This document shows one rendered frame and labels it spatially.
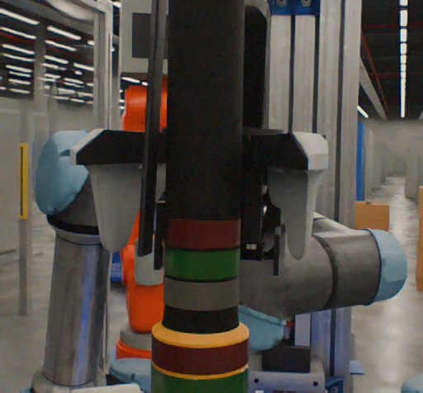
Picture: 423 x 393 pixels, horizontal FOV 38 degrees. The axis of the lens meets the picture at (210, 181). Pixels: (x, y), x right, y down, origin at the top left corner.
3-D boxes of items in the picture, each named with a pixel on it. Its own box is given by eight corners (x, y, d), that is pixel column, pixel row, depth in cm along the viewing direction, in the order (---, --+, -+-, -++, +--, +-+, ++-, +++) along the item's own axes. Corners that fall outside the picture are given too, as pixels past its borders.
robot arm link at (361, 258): (184, 195, 103) (403, 331, 63) (123, 196, 97) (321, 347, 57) (192, 128, 100) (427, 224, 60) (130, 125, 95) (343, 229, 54)
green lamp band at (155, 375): (163, 412, 25) (163, 382, 24) (141, 374, 29) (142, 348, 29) (263, 400, 26) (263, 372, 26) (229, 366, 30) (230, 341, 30)
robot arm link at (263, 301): (332, 342, 56) (335, 222, 55) (228, 362, 50) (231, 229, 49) (279, 320, 63) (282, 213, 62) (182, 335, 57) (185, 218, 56)
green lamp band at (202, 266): (173, 282, 25) (174, 253, 25) (156, 267, 28) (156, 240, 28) (250, 278, 26) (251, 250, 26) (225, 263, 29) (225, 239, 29)
